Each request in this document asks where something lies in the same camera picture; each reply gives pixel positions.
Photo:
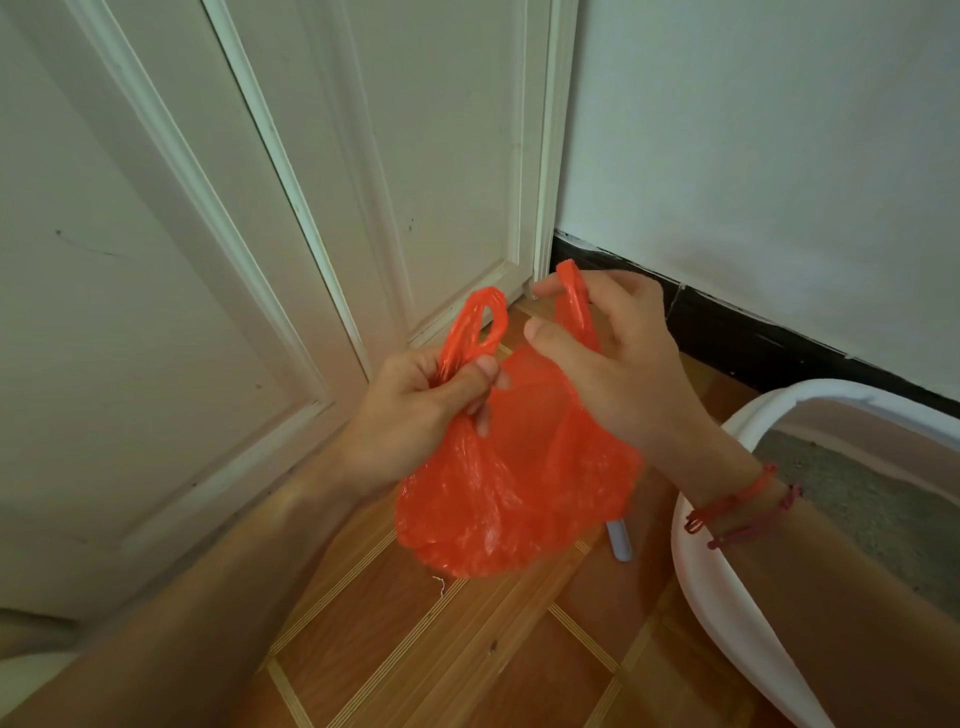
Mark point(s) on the person's right hand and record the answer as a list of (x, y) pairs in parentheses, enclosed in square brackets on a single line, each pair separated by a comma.
[(645, 382)]

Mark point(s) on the person's left hand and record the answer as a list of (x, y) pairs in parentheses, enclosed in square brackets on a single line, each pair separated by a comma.
[(405, 427)]

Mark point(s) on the orange plastic bag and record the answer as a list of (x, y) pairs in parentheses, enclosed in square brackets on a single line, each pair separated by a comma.
[(517, 495)]

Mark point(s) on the grey plastic litter scoop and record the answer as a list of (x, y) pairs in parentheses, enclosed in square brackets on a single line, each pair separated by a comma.
[(619, 541)]

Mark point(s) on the white pink cat litter box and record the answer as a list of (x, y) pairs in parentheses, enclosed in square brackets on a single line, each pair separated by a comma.
[(712, 600)]

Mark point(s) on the grey cat litter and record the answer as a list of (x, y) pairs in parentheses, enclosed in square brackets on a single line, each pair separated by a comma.
[(885, 517)]

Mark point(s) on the person's left forearm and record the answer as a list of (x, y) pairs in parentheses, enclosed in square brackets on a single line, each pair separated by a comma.
[(187, 622)]

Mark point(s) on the person's right forearm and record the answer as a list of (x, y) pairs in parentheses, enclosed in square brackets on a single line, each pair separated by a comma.
[(840, 622)]

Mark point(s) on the white panel cabinet door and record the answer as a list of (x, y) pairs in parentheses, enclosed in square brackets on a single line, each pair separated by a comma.
[(435, 150), (112, 337)]

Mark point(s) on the white wooden cabinet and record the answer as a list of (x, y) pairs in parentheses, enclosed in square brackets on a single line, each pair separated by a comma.
[(551, 112)]

